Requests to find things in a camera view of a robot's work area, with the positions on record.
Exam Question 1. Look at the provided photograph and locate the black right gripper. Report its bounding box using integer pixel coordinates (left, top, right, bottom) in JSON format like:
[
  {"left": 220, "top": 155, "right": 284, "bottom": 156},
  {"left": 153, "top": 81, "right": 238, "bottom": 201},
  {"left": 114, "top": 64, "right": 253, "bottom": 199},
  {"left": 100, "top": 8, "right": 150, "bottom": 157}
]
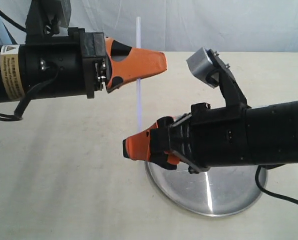
[{"left": 122, "top": 102, "right": 249, "bottom": 173}]

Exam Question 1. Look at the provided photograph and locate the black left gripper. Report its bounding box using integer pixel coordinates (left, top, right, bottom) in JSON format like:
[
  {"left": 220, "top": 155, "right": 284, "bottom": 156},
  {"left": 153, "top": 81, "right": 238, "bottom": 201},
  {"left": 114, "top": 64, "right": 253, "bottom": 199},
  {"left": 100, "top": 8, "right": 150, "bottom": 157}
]
[{"left": 68, "top": 27, "right": 167, "bottom": 99}]

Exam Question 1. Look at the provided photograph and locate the translucent white plastic straw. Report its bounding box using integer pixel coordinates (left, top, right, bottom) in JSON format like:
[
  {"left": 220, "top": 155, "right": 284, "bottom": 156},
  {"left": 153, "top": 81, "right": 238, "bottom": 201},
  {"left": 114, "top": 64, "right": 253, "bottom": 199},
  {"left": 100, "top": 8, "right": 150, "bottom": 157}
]
[{"left": 136, "top": 16, "right": 142, "bottom": 131}]

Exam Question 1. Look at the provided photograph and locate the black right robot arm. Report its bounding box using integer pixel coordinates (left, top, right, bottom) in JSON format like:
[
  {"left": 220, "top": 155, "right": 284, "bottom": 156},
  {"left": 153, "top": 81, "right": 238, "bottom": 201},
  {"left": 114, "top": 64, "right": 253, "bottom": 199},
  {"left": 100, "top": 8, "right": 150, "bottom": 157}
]
[{"left": 122, "top": 101, "right": 298, "bottom": 174}]

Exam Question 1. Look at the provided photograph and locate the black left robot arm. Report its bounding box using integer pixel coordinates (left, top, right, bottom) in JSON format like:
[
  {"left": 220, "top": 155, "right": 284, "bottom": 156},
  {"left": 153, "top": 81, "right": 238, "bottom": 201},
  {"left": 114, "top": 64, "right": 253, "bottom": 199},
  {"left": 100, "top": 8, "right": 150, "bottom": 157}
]
[{"left": 0, "top": 27, "right": 167, "bottom": 103}]

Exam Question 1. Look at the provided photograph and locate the round silver metal plate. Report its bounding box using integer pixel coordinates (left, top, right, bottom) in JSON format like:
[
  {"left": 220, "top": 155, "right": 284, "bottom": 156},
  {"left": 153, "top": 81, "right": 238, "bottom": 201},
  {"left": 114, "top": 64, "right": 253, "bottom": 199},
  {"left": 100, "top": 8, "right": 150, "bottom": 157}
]
[{"left": 145, "top": 162, "right": 262, "bottom": 217}]

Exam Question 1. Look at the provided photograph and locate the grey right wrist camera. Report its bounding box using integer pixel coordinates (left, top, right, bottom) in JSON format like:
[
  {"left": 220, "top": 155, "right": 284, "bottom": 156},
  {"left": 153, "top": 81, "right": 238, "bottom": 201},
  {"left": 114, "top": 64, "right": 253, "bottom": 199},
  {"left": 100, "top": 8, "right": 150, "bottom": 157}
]
[{"left": 186, "top": 47, "right": 248, "bottom": 107}]

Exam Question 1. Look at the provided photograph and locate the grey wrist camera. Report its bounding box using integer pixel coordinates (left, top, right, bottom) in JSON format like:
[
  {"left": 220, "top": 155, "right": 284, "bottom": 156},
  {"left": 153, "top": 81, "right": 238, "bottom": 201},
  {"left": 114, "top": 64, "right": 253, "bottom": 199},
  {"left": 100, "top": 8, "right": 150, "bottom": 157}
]
[
  {"left": 186, "top": 47, "right": 248, "bottom": 107},
  {"left": 25, "top": 0, "right": 71, "bottom": 44}
]

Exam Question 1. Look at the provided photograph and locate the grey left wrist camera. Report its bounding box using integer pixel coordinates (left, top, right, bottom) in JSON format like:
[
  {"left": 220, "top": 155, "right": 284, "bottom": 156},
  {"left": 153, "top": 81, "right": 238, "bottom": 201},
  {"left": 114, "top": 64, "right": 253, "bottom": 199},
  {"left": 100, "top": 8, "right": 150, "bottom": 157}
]
[{"left": 25, "top": 0, "right": 71, "bottom": 44}]

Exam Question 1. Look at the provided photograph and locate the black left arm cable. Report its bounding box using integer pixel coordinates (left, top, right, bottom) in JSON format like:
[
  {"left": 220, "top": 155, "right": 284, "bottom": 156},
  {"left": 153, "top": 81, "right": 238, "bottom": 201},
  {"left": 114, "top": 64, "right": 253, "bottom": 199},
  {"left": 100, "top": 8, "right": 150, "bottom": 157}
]
[{"left": 0, "top": 0, "right": 61, "bottom": 123}]

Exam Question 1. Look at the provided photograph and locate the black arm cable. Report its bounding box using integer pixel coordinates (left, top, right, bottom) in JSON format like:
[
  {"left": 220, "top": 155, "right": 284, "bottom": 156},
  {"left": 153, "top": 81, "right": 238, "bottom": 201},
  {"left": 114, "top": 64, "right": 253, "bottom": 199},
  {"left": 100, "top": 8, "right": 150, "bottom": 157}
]
[
  {"left": 0, "top": 0, "right": 61, "bottom": 123},
  {"left": 255, "top": 164, "right": 298, "bottom": 211}
]

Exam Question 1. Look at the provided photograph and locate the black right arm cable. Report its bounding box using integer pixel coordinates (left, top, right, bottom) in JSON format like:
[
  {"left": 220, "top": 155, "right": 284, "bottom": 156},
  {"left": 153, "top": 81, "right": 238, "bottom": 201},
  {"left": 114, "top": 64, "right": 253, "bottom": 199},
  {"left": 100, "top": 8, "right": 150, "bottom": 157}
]
[{"left": 255, "top": 164, "right": 298, "bottom": 211}]

